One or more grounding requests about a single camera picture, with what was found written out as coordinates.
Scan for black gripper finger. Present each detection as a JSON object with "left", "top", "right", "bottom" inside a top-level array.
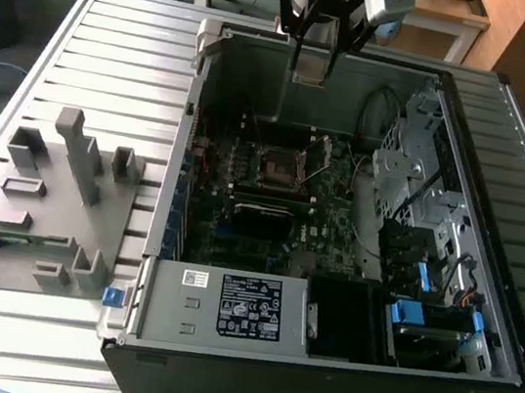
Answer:
[
  {"left": 263, "top": 0, "right": 330, "bottom": 88},
  {"left": 325, "top": 0, "right": 375, "bottom": 94}
]

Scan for silver topped CPU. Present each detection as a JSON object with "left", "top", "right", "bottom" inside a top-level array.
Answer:
[{"left": 291, "top": 49, "right": 333, "bottom": 89}]

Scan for metal CPU socket cover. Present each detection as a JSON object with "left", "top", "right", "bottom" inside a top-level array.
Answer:
[{"left": 296, "top": 132, "right": 336, "bottom": 191}]

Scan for CPU socket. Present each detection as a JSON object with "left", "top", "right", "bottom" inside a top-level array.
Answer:
[{"left": 252, "top": 142, "right": 319, "bottom": 196}]

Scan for silver metal drive cage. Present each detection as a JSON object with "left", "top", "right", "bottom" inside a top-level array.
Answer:
[{"left": 355, "top": 73, "right": 490, "bottom": 286}]

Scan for green motherboard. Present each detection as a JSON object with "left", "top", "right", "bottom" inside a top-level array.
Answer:
[{"left": 172, "top": 106, "right": 394, "bottom": 291}]

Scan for black disk bay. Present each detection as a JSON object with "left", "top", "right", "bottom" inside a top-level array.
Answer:
[{"left": 370, "top": 217, "right": 443, "bottom": 295}]

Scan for grey chipset heatsink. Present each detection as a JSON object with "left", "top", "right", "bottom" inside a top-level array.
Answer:
[{"left": 287, "top": 248, "right": 323, "bottom": 280}]

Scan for blue disk carrier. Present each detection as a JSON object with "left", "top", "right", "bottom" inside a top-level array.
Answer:
[
  {"left": 467, "top": 309, "right": 489, "bottom": 337},
  {"left": 382, "top": 296, "right": 428, "bottom": 341},
  {"left": 410, "top": 260, "right": 435, "bottom": 292}
]

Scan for black plastic fan shroud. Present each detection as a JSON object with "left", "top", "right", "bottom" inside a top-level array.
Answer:
[{"left": 296, "top": 271, "right": 411, "bottom": 371}]

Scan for grey power supply unit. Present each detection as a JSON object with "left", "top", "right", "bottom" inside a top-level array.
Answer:
[{"left": 136, "top": 255, "right": 319, "bottom": 363}]

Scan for grey plastic parts rack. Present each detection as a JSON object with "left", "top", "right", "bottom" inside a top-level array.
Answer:
[{"left": 0, "top": 96, "right": 156, "bottom": 312}]

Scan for black hard disk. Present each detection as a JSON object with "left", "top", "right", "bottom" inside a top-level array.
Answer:
[{"left": 385, "top": 322, "right": 465, "bottom": 376}]

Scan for blue case latch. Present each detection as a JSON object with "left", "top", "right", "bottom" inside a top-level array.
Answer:
[{"left": 100, "top": 284, "right": 127, "bottom": 311}]

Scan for green RAM stick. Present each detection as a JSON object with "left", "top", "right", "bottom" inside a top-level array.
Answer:
[{"left": 0, "top": 227, "right": 70, "bottom": 261}]

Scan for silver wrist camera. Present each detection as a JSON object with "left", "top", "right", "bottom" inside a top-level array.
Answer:
[{"left": 355, "top": 0, "right": 417, "bottom": 32}]

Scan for thick dark grey cable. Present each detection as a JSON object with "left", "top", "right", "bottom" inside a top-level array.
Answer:
[{"left": 353, "top": 81, "right": 405, "bottom": 147}]

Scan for grey case latch handle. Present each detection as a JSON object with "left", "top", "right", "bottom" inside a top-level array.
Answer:
[{"left": 190, "top": 17, "right": 226, "bottom": 75}]

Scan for wooden desk with white frame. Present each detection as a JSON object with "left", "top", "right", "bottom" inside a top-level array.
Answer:
[{"left": 184, "top": 0, "right": 496, "bottom": 67}]

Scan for grey metal bracket with screw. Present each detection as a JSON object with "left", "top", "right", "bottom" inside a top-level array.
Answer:
[{"left": 369, "top": 146, "right": 426, "bottom": 192}]

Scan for coloured wire bundle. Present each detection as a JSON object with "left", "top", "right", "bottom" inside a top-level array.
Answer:
[{"left": 453, "top": 279, "right": 489, "bottom": 315}]

